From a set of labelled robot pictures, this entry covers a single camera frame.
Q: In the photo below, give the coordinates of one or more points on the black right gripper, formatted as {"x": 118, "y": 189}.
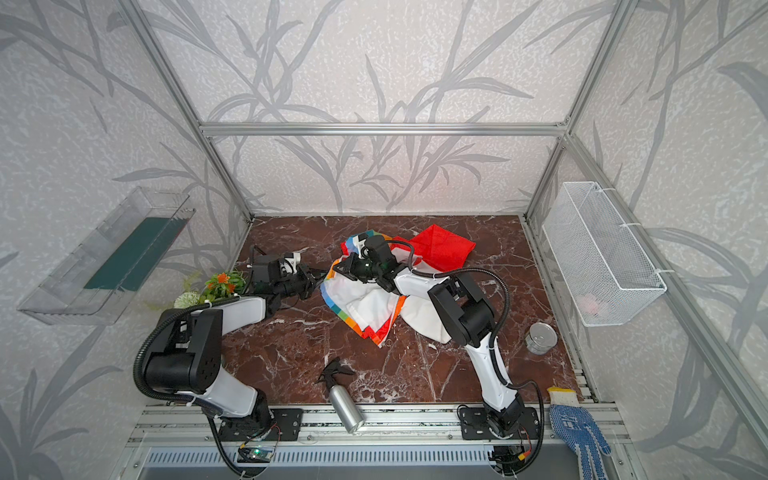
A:
{"x": 358, "y": 267}

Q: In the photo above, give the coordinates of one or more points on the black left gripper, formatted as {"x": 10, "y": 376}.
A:
{"x": 300, "y": 281}

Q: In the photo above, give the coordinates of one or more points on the white colourful children's jacket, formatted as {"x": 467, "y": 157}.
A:
{"x": 370, "y": 311}

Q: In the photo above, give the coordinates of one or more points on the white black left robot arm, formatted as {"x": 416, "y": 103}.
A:
{"x": 181, "y": 359}

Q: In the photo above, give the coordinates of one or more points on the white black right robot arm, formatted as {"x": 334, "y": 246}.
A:
{"x": 462, "y": 308}

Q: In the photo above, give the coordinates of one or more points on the small potted flower plant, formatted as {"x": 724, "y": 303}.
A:
{"x": 220, "y": 286}

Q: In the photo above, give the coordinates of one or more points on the silver spray bottle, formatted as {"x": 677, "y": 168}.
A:
{"x": 342, "y": 402}

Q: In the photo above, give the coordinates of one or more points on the silver metal tin can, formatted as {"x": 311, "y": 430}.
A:
{"x": 541, "y": 338}

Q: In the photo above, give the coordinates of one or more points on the blue white work glove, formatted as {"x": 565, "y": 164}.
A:
{"x": 576, "y": 427}

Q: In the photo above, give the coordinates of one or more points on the clear plastic wall shelf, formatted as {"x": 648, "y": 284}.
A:
{"x": 95, "y": 283}

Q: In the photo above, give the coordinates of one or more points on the aluminium frame profile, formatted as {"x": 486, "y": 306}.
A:
{"x": 748, "y": 400}

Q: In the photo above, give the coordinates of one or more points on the white wire mesh basket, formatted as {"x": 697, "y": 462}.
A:
{"x": 608, "y": 274}

